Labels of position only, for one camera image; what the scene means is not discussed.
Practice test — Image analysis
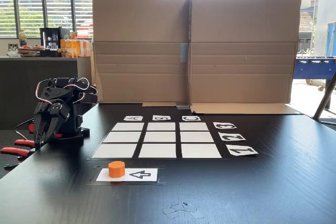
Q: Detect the round orange token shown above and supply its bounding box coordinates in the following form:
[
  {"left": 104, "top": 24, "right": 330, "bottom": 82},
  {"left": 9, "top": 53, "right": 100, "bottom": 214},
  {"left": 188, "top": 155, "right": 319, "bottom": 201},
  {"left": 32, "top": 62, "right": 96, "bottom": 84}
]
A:
[{"left": 108, "top": 161, "right": 125, "bottom": 178}]

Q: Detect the white nine-square grid sheet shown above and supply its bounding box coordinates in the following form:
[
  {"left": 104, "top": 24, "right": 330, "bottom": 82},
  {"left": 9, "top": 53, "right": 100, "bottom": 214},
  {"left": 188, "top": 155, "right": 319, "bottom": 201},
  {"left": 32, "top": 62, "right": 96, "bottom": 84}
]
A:
[{"left": 91, "top": 121, "right": 223, "bottom": 159}]

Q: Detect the red black bar clamp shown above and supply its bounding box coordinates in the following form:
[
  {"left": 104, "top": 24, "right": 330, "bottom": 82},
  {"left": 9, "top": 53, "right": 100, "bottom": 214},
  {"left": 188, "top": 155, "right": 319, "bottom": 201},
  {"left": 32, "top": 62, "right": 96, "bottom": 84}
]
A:
[{"left": 27, "top": 123, "right": 64, "bottom": 152}]

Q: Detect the dark counter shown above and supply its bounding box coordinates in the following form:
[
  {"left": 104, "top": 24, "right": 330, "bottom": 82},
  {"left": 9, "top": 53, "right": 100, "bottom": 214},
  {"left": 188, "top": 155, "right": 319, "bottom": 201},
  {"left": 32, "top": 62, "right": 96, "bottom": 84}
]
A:
[{"left": 0, "top": 56, "right": 92, "bottom": 130}]

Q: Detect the orange carton pack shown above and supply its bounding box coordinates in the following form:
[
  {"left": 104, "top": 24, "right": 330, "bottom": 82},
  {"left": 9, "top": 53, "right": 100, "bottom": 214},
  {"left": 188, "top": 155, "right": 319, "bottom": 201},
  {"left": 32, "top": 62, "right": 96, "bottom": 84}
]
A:
[{"left": 60, "top": 39, "right": 92, "bottom": 58}]

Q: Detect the food tray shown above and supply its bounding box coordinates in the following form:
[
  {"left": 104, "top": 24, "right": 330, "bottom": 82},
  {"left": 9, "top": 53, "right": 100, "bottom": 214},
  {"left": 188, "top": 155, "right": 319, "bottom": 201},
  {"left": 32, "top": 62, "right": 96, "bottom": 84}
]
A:
[{"left": 17, "top": 45, "right": 47, "bottom": 57}]

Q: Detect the black glass-front cabinet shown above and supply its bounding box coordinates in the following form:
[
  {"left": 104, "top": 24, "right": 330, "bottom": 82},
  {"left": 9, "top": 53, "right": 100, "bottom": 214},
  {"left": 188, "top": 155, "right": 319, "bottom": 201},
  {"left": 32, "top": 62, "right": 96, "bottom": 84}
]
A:
[{"left": 39, "top": 27, "right": 70, "bottom": 51}]

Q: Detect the yellow bottle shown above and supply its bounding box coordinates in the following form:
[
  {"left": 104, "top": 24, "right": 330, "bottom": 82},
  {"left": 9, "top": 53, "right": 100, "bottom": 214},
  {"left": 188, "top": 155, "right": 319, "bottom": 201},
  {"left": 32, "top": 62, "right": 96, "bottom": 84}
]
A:
[{"left": 18, "top": 29, "right": 28, "bottom": 47}]

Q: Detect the brown cardboard panel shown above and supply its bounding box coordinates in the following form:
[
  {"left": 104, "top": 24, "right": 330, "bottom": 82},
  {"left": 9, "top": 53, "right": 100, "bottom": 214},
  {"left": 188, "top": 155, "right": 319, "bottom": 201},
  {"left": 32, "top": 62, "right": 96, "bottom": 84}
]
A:
[
  {"left": 188, "top": 0, "right": 302, "bottom": 115},
  {"left": 91, "top": 0, "right": 192, "bottom": 107}
]

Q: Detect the white arrow paper sheet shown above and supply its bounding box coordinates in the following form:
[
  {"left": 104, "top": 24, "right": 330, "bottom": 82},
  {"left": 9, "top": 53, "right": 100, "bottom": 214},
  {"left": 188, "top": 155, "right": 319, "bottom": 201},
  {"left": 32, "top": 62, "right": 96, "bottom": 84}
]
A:
[{"left": 96, "top": 168, "right": 159, "bottom": 183}]

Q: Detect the grey tape strip on cardboard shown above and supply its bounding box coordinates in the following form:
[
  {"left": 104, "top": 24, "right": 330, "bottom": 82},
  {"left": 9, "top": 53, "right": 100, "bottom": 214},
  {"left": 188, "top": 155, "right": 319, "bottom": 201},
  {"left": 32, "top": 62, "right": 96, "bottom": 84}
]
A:
[{"left": 180, "top": 42, "right": 190, "bottom": 63}]

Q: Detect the paper sheet number 3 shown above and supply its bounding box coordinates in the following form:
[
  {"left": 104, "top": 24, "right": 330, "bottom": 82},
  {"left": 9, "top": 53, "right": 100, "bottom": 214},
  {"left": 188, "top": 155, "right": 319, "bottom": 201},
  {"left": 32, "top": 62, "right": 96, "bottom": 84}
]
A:
[{"left": 213, "top": 122, "right": 235, "bottom": 130}]

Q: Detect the paper sheet number 2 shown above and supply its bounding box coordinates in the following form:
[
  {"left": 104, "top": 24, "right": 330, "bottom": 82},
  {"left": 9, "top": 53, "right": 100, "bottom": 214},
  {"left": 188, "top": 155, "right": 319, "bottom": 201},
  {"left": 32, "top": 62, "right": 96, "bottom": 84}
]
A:
[{"left": 218, "top": 133, "right": 247, "bottom": 142}]

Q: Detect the paper sheet number 1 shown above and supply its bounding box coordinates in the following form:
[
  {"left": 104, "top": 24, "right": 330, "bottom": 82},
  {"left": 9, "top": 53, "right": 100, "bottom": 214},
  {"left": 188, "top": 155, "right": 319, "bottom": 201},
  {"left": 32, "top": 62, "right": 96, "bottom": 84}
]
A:
[{"left": 225, "top": 144, "right": 259, "bottom": 157}]

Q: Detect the blue foosball table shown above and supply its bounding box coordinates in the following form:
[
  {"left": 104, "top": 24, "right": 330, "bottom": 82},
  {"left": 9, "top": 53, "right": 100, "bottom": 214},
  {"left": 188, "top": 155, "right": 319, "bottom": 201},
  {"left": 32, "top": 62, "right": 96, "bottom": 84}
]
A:
[{"left": 292, "top": 56, "right": 336, "bottom": 91}]

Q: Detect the metal table leg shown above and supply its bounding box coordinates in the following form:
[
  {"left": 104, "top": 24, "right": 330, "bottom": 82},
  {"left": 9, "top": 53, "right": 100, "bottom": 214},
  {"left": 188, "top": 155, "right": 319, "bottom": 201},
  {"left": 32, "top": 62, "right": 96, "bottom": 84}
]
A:
[{"left": 312, "top": 71, "right": 336, "bottom": 126}]

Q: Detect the red white servo cable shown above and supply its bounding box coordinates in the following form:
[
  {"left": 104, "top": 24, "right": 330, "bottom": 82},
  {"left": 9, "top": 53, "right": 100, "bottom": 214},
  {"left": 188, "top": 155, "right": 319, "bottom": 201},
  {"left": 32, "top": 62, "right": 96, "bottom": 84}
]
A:
[{"left": 35, "top": 77, "right": 91, "bottom": 105}]

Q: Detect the black power cable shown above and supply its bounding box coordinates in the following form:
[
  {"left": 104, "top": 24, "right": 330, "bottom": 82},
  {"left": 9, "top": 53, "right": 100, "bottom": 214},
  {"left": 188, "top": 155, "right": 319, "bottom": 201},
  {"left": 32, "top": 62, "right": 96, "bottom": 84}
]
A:
[{"left": 14, "top": 118, "right": 35, "bottom": 141}]

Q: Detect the orange-handled spring clamp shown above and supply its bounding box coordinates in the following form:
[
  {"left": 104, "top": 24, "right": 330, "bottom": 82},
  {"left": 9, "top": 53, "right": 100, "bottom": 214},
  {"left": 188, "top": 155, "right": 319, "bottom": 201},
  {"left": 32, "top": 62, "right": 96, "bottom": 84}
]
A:
[{"left": 0, "top": 138, "right": 36, "bottom": 169}]

